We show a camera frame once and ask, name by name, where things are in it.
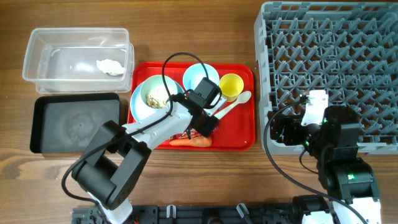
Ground grey dishwasher rack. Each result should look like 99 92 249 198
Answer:
254 2 397 154

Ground black waste tray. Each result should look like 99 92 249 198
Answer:
30 93 121 154

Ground yellow cup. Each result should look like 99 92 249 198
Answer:
219 73 244 103

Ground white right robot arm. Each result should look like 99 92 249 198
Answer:
264 106 381 223

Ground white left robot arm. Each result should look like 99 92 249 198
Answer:
68 92 219 223

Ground clear plastic waste bin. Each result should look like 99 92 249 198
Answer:
22 27 134 94

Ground white plastic spoon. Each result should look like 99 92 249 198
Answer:
215 91 252 119

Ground light blue plate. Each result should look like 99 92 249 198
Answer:
130 75 167 121

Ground orange carrot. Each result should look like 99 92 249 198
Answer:
170 136 212 147

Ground green bowl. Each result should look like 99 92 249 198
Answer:
141 75 178 109

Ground red snack wrapper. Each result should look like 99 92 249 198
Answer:
169 129 201 140

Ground rice and food scraps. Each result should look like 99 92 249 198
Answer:
146 86 169 109

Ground light blue bowl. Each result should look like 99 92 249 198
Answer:
183 63 220 90

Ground red serving tray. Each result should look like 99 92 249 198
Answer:
127 62 256 151

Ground white tissue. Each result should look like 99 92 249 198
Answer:
96 59 125 76

